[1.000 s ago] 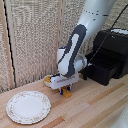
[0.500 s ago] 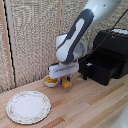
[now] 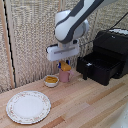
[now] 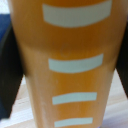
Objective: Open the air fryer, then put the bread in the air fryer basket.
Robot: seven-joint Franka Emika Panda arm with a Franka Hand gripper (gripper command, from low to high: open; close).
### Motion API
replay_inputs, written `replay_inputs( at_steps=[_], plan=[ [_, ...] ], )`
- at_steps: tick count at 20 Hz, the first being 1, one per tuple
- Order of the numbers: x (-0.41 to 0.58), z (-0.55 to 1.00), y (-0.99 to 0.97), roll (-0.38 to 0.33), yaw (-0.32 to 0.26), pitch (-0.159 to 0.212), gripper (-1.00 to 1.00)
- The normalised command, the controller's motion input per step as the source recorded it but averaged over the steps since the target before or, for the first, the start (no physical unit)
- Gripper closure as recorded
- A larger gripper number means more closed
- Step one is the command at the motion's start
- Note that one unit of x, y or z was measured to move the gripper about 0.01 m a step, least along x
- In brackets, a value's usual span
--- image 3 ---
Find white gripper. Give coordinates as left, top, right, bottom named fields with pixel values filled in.
left=46, top=42, right=81, bottom=70

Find black air fryer drawer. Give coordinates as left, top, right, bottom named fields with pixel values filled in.
left=75, top=54, right=123, bottom=87

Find pink mug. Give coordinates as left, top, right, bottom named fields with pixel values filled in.
left=58, top=68, right=75, bottom=84

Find yellow food in bowl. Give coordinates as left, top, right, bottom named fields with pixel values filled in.
left=45, top=76, right=58, bottom=84

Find small white bowl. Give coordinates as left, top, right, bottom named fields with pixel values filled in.
left=43, top=74, right=60, bottom=88

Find beige woven folding screen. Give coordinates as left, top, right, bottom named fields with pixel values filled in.
left=0, top=0, right=128, bottom=94

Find white floral rimmed plate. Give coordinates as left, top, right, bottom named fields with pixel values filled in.
left=5, top=90, right=52, bottom=125

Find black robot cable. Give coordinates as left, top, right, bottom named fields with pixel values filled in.
left=78, top=13, right=128, bottom=47

